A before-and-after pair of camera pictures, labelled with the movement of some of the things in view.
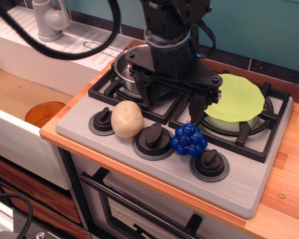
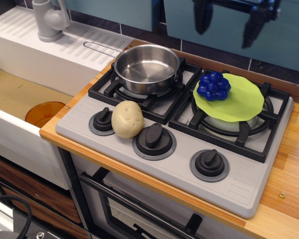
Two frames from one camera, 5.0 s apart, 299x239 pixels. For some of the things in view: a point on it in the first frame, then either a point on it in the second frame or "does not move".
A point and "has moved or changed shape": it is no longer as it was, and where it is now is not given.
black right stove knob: x=210 y=166 does not move
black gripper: x=176 y=64 -> x=263 y=11
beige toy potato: x=127 y=119 does not move
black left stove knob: x=100 y=124 does not move
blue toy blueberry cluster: x=188 y=140 has moved or changed shape
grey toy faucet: x=51 y=22 does not move
